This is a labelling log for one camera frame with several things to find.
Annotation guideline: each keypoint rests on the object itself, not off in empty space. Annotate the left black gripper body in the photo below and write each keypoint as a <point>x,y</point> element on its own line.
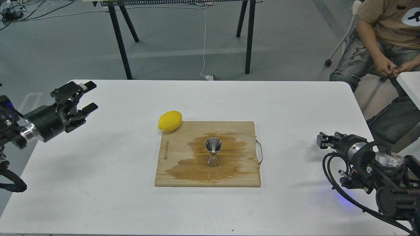
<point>44,123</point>

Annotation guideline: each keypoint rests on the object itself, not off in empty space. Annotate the person's left hand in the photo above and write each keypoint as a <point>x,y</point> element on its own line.
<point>406,67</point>

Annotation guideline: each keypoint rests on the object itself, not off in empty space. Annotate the yellow lemon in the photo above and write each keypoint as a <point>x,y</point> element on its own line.
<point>170,121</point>

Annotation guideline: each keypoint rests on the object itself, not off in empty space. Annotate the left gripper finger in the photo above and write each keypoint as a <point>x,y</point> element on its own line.
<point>68,96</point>
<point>77,117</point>

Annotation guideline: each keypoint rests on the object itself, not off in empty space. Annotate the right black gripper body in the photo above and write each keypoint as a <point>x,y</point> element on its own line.
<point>349,145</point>

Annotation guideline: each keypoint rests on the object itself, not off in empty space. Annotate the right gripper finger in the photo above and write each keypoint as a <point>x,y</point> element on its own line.
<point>325,141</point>
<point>339,135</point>

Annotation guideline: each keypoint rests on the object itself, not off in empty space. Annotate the steel double jigger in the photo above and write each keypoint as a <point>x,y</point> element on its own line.
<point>213,145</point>

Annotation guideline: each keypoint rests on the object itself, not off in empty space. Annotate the white side table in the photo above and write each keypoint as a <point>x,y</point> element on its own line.
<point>410,82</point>

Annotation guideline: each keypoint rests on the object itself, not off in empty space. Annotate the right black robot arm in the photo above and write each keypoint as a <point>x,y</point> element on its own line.
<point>355,165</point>

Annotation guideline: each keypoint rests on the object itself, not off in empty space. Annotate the wooden cutting board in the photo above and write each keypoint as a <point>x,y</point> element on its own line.
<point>183,156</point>

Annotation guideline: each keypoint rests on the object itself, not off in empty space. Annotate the seated person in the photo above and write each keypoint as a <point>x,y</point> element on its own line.
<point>386,41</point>

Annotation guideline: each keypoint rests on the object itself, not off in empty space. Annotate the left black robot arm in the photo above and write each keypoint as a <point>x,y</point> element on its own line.
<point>11,123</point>

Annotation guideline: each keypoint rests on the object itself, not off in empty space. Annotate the person's right hand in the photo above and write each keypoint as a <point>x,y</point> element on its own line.
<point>384,66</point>

